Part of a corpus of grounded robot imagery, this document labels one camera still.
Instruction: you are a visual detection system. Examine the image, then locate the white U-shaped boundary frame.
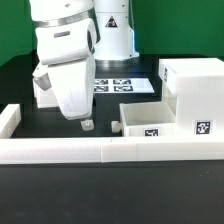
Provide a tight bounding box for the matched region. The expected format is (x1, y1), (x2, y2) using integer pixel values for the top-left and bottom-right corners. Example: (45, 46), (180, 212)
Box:
(0, 104), (224, 164)

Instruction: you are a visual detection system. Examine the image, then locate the paper sheet with markers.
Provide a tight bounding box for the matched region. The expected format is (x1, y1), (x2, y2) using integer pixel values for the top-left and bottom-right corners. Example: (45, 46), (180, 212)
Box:
(94, 78), (154, 94)

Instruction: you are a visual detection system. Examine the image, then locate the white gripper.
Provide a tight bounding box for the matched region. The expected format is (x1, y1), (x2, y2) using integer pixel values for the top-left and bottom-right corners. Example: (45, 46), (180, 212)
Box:
(48, 56), (96, 131)

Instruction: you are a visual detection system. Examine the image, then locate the white drawer tray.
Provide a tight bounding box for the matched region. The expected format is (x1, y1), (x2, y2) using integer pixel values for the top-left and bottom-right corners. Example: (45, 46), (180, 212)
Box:
(33, 79), (58, 108)
(111, 102), (175, 137)

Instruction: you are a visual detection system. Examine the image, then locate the white drawer cabinet box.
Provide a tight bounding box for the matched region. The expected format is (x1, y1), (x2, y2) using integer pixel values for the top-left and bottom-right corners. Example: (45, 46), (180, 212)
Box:
(158, 58), (224, 136)

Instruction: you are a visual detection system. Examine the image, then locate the white rear drawer tray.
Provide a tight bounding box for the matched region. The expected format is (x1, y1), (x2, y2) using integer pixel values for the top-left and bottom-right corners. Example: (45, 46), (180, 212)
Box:
(33, 79), (58, 108)

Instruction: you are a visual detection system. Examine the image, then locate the white front drawer tray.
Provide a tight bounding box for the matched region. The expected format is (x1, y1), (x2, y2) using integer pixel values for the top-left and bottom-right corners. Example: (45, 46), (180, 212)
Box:
(111, 102), (175, 137)

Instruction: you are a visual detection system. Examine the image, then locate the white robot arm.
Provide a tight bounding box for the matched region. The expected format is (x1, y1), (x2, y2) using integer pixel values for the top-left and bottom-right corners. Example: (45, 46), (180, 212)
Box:
(29, 0), (139, 131)

